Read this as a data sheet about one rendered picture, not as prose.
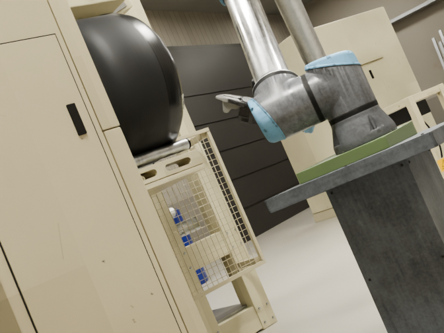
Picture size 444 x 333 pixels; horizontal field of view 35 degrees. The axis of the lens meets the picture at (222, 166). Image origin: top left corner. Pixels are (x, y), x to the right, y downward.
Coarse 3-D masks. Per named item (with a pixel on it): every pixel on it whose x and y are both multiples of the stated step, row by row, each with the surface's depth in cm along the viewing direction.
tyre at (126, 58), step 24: (96, 24) 251; (120, 24) 255; (144, 24) 260; (96, 48) 245; (120, 48) 245; (144, 48) 250; (120, 72) 242; (144, 72) 247; (168, 72) 253; (120, 96) 243; (144, 96) 246; (168, 96) 253; (120, 120) 245; (144, 120) 248; (168, 120) 256; (144, 144) 254
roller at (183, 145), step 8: (168, 144) 262; (176, 144) 263; (184, 144) 265; (144, 152) 255; (152, 152) 256; (160, 152) 258; (168, 152) 260; (176, 152) 263; (136, 160) 251; (144, 160) 253; (152, 160) 256
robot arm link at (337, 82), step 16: (320, 64) 199; (336, 64) 197; (352, 64) 199; (304, 80) 201; (320, 80) 199; (336, 80) 197; (352, 80) 198; (320, 96) 199; (336, 96) 198; (352, 96) 197; (368, 96) 199; (320, 112) 201; (336, 112) 199
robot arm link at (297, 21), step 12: (276, 0) 246; (288, 0) 244; (300, 0) 247; (288, 12) 247; (300, 12) 247; (288, 24) 251; (300, 24) 249; (312, 24) 253; (300, 36) 252; (312, 36) 253; (300, 48) 255; (312, 48) 254; (312, 60) 257
